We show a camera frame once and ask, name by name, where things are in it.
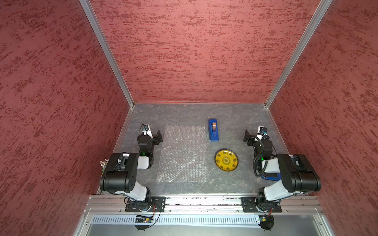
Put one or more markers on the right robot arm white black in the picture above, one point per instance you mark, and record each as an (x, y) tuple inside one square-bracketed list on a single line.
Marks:
[(297, 176)]

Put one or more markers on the clear bubble wrap sheet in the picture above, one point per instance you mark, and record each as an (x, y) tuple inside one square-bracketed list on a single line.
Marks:
[(183, 157)]

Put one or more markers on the bundle of pencils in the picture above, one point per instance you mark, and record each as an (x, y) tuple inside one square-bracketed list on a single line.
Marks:
[(104, 164)]

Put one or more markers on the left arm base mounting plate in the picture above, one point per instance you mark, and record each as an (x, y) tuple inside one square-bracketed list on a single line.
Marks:
[(151, 205)]

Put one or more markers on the yellow patterned dinner plate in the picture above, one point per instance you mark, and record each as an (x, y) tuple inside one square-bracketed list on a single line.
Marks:
[(226, 160)]

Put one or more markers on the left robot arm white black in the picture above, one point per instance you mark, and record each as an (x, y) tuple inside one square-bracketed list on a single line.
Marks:
[(120, 174)]

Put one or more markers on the white perforated cable duct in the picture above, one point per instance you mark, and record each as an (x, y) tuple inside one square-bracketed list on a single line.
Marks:
[(188, 220)]

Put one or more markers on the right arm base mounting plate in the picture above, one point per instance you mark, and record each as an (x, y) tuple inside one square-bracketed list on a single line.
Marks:
[(252, 205)]

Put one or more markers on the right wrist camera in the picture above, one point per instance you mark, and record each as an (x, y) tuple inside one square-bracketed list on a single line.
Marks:
[(262, 133)]

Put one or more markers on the blue stapler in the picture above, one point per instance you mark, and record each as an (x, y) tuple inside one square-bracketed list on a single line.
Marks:
[(271, 176)]

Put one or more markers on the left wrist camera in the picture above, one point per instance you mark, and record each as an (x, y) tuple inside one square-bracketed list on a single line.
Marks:
[(145, 130)]

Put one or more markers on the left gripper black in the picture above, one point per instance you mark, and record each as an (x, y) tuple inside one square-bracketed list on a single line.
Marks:
[(155, 138)]

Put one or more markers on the blue tape dispenser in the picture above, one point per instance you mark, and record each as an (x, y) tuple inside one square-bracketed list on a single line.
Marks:
[(213, 130)]

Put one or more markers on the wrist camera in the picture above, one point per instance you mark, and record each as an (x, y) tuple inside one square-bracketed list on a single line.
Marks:
[(262, 133), (145, 130)]

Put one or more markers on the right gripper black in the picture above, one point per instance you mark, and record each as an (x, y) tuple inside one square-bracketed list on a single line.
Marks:
[(251, 138)]

